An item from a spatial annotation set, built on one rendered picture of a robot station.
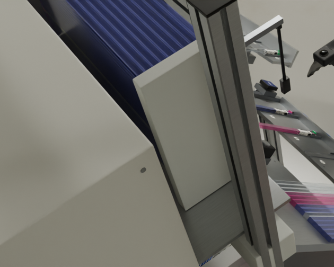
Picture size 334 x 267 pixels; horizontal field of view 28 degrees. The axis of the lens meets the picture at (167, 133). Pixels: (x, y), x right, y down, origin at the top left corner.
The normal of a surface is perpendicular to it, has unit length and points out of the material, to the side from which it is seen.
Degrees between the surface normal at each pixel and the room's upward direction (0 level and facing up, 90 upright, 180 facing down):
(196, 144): 90
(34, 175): 0
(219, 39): 90
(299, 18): 0
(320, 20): 0
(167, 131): 90
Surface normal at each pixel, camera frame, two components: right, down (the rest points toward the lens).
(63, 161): -0.22, -0.62
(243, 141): 0.53, 0.58
